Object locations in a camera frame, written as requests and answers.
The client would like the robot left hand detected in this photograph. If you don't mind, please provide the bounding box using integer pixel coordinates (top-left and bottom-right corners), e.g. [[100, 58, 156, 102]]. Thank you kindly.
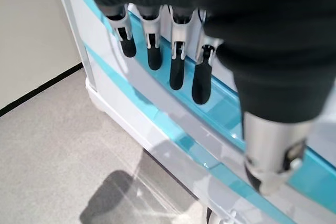
[[77, 0, 336, 196]]

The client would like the blue front cart drawer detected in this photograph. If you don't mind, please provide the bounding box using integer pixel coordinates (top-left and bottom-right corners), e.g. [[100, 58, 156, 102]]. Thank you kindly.
[[104, 3, 336, 224], [64, 0, 292, 224]]

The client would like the white medical trolley cart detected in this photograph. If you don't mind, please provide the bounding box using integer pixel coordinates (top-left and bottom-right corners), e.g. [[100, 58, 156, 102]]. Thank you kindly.
[[51, 0, 336, 224]]

